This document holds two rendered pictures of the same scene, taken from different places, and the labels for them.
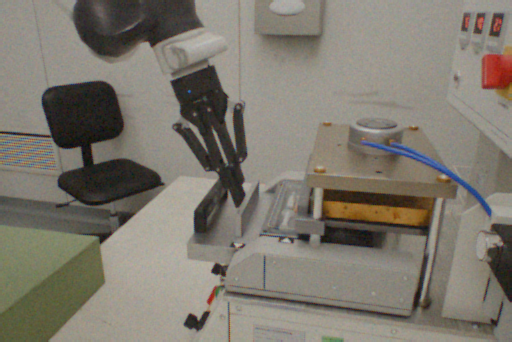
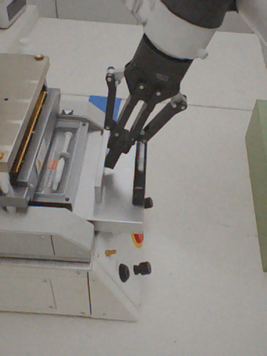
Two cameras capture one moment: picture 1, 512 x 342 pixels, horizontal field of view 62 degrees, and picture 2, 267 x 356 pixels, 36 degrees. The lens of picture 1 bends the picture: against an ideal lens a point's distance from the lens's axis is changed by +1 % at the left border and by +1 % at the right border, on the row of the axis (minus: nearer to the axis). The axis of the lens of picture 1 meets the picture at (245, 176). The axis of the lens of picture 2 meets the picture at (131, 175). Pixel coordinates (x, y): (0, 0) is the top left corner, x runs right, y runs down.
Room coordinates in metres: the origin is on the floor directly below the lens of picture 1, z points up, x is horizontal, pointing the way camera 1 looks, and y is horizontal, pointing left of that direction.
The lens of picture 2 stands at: (1.16, -0.05, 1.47)
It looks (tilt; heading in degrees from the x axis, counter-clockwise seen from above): 46 degrees down; 169
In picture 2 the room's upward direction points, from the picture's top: 2 degrees clockwise
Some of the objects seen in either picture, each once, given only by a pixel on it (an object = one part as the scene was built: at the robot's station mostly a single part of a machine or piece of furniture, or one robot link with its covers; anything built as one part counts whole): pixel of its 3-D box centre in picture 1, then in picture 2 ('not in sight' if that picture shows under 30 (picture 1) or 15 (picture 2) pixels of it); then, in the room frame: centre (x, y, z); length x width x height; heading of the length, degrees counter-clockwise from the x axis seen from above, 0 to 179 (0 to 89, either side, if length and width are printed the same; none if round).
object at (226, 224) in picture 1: (289, 219); (62, 167); (0.64, -0.08, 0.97); 0.30 x 0.22 x 0.08; 78
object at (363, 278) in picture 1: (311, 271); (51, 119); (0.50, -0.09, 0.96); 0.26 x 0.05 x 0.07; 78
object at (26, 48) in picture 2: not in sight; (28, 62); (0.02, -0.17, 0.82); 0.05 x 0.05 x 0.14
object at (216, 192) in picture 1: (212, 202); (140, 165); (0.67, 0.06, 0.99); 0.15 x 0.02 x 0.04; 168
